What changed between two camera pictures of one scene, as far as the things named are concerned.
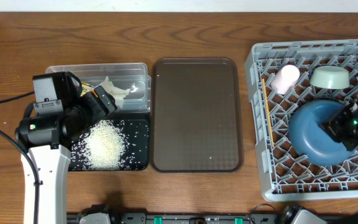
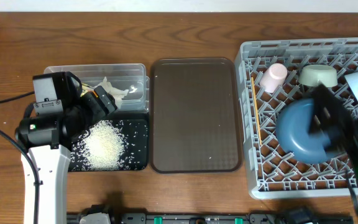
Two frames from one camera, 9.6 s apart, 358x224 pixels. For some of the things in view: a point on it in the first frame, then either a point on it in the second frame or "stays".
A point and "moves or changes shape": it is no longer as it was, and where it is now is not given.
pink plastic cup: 286,78 → 274,78
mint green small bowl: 330,77 moves or changes shape
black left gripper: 96,113 stays
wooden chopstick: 268,113 → 257,111
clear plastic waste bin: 132,76 stays
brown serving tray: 196,120 stays
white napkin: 118,94 stays
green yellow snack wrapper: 86,88 stays
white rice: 111,145 stays
